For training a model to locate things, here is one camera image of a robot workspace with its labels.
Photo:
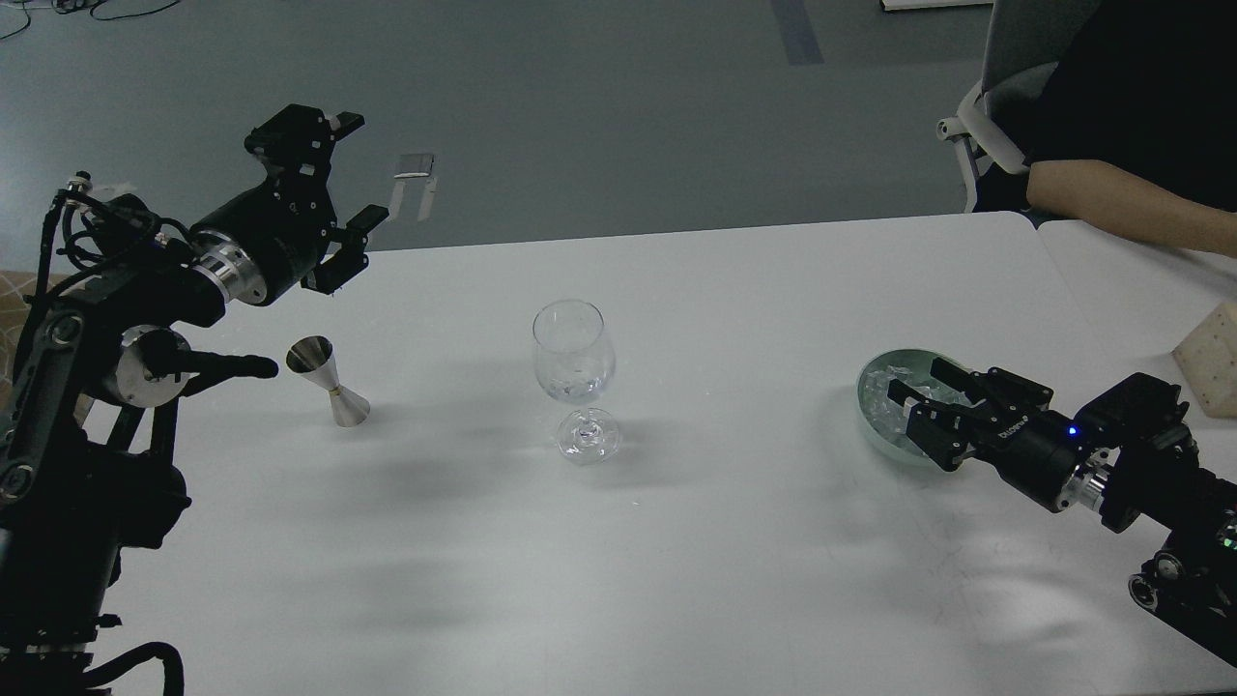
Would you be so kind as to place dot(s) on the steel double jigger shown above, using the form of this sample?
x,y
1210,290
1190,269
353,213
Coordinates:
x,y
313,358

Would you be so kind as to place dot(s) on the beige perforated block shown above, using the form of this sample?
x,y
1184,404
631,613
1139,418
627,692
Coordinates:
x,y
1206,357

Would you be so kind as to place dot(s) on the clear wine glass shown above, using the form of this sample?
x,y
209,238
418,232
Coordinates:
x,y
573,361

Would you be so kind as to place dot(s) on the green bowl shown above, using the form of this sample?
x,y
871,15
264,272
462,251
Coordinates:
x,y
915,357

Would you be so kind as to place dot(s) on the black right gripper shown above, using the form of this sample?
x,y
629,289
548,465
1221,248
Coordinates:
x,y
1049,458

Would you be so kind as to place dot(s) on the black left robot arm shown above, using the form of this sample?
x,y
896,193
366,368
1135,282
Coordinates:
x,y
100,371

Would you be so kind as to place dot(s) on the clear ice cubes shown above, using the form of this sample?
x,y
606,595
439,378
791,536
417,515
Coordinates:
x,y
884,414

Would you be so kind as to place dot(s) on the grey office chair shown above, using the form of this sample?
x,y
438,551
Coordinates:
x,y
1025,40

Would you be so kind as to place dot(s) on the checkered beige chair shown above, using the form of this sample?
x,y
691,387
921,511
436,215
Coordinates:
x,y
15,288

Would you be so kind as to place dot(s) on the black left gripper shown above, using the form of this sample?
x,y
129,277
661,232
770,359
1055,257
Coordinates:
x,y
263,241

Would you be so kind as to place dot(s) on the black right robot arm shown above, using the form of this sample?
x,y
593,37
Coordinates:
x,y
1125,454

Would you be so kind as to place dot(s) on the seated person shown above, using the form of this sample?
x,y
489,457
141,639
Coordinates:
x,y
1134,133

